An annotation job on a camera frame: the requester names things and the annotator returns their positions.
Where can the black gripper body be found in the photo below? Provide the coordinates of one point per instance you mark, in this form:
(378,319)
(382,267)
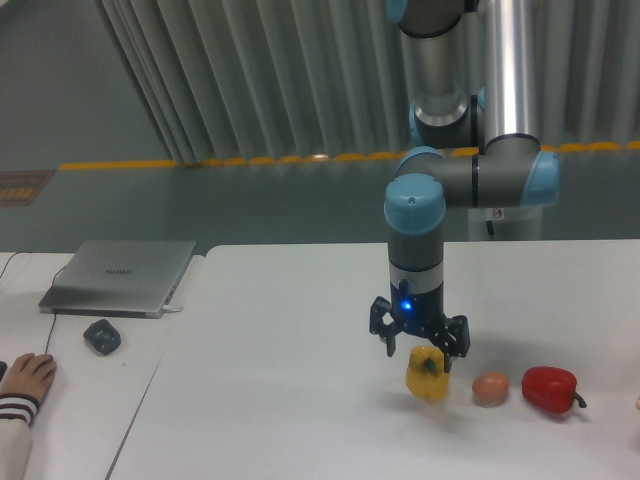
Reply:
(418,314)

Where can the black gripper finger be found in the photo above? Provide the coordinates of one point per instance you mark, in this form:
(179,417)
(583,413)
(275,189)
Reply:
(382,323)
(452,337)

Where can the yellow bell pepper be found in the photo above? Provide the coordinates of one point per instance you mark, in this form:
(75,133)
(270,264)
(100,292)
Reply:
(425,375)

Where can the striped sleeve forearm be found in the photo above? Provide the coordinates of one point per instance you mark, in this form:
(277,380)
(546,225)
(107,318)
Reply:
(17,413)

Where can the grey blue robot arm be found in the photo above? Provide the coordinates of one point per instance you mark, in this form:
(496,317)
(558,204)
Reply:
(472,151)

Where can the red bell pepper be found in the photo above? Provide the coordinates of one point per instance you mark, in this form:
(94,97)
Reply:
(551,389)

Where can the person's hand on mouse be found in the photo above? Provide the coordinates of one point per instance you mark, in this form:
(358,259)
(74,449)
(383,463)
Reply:
(30,375)

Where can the brown egg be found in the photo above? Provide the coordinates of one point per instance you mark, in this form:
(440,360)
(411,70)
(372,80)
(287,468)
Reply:
(490,388)

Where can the white usb dongle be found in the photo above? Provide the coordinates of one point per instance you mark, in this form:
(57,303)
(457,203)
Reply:
(170,309)

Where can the silver closed laptop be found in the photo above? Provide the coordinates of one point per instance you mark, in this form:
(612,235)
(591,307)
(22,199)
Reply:
(119,278)

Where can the grey pleated curtain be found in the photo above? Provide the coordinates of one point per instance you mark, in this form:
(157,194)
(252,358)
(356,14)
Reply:
(249,80)

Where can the small dark grey gadget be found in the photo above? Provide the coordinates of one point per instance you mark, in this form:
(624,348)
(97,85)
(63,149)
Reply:
(102,337)

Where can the black keyboard edge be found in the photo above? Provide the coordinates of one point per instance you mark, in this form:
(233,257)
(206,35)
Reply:
(3,369)

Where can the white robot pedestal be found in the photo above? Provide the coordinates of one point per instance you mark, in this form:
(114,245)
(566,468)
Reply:
(505,224)

